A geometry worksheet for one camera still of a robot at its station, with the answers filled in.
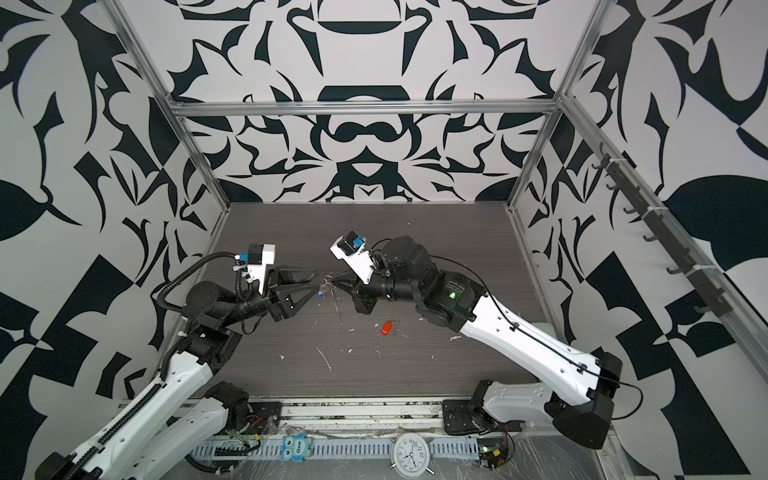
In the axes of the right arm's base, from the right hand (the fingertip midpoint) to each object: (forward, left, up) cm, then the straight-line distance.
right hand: (334, 280), depth 60 cm
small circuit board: (-26, -34, -36) cm, 56 cm away
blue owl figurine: (-25, +11, -32) cm, 42 cm away
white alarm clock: (-27, -15, -31) cm, 43 cm away
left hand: (+1, +3, 0) cm, 3 cm away
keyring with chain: (+1, +1, -1) cm, 2 cm away
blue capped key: (-2, +3, -1) cm, 4 cm away
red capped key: (+4, -9, -35) cm, 36 cm away
